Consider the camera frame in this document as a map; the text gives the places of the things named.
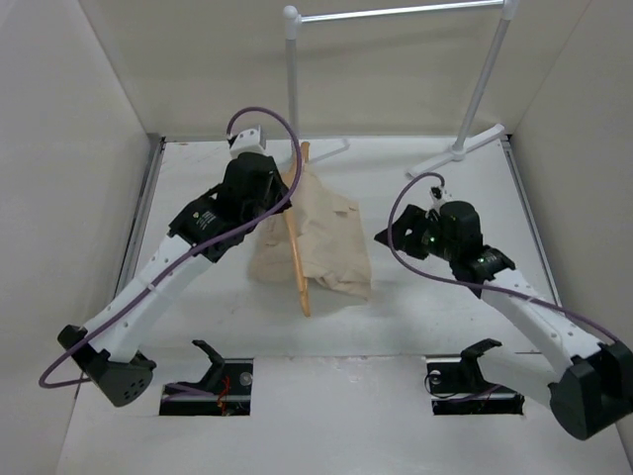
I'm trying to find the beige trousers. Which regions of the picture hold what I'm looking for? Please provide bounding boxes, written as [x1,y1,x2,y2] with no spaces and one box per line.
[248,165,372,300]

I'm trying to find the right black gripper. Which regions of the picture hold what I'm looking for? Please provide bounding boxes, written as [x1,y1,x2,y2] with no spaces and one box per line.
[373,205,458,263]

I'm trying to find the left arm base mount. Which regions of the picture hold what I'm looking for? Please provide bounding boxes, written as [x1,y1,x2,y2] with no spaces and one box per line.
[158,339,254,417]

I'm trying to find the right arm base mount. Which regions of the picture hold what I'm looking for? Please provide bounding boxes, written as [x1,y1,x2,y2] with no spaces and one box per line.
[424,356,525,417]

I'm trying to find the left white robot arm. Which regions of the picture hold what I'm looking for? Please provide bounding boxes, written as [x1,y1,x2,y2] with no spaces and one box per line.
[57,127,289,407]

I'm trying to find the wooden clothes hanger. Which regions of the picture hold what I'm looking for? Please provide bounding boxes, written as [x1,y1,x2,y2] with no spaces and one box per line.
[281,142,311,318]

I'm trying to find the white clothes rack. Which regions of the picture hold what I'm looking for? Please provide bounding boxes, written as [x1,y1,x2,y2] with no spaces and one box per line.
[281,1,519,178]

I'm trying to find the right aluminium rail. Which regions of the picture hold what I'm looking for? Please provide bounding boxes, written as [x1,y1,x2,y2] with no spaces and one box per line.
[500,135,561,305]

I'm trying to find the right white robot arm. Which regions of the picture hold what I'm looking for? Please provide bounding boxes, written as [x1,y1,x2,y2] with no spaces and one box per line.
[374,187,632,440]

